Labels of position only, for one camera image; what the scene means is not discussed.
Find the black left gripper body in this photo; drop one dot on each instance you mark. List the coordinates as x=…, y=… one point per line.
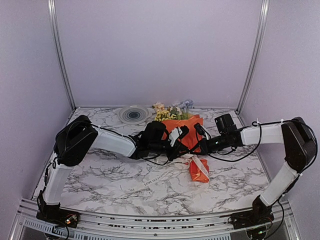
x=156, y=147

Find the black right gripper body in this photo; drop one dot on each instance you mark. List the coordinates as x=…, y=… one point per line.
x=221, y=144

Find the cream ribbon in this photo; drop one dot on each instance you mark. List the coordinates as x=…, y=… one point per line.
x=172, y=175

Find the brown orange wrapping paper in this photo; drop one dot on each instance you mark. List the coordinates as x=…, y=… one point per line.
x=195, y=141

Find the yellow daisy fake bunch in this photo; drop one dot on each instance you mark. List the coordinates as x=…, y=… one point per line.
x=163, y=115

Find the pink rose fake stem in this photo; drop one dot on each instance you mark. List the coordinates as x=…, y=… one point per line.
x=158, y=106

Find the green leafy fake stem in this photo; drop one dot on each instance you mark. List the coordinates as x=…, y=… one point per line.
x=178, y=113

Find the blue fake flower stem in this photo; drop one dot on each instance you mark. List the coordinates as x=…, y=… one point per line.
x=185, y=105

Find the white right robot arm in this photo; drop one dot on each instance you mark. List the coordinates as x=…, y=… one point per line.
x=299, y=142

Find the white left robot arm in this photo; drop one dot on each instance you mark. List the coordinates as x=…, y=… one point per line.
x=74, y=141

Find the grey ringed plate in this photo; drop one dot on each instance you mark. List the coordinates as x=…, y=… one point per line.
x=134, y=114

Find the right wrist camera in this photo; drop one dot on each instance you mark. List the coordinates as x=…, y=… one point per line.
x=201, y=131

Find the aluminium frame post right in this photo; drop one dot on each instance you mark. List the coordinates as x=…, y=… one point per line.
x=257, y=46

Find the aluminium frame post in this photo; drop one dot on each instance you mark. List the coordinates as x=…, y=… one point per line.
x=257, y=46
x=59, y=52

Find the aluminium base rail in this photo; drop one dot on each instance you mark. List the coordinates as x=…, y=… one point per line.
x=103, y=226

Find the aluminium frame post left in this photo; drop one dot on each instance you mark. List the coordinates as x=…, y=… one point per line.
x=59, y=52

